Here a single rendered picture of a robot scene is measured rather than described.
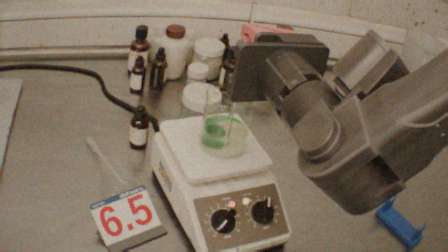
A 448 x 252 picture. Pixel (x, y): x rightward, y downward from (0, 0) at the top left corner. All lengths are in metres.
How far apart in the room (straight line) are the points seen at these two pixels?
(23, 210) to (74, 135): 0.19
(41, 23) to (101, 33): 0.15
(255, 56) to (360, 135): 0.17
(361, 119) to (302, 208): 0.40
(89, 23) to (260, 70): 0.58
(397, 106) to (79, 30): 0.78
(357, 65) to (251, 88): 0.13
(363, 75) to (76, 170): 0.47
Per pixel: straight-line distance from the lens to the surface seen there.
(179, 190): 0.65
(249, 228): 0.64
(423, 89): 0.36
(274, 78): 0.47
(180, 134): 0.69
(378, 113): 0.36
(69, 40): 1.03
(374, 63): 0.43
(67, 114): 0.86
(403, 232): 0.77
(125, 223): 0.65
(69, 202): 0.70
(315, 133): 0.37
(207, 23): 1.03
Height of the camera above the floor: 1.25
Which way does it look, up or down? 36 degrees down
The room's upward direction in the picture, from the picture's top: 12 degrees clockwise
